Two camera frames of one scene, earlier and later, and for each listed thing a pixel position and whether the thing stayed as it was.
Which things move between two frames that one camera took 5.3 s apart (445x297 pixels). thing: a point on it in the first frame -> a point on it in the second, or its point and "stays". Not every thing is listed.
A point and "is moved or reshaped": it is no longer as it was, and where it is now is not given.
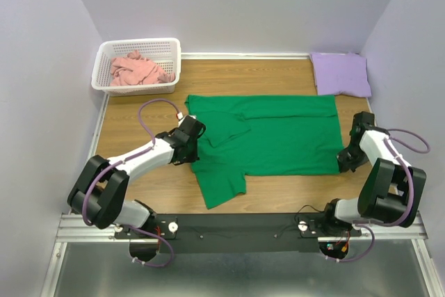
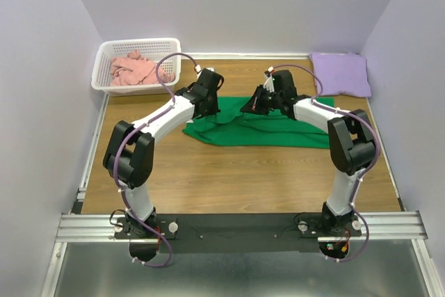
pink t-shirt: x=134 y=69 stays
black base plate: x=239 y=233 stays
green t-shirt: x=242 y=135 is moved or reshaped
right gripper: x=348 y=157 -> x=261 y=99
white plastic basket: x=137 y=67 stays
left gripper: x=194 y=138 -> x=211 y=103
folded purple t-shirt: x=337 y=73 stays
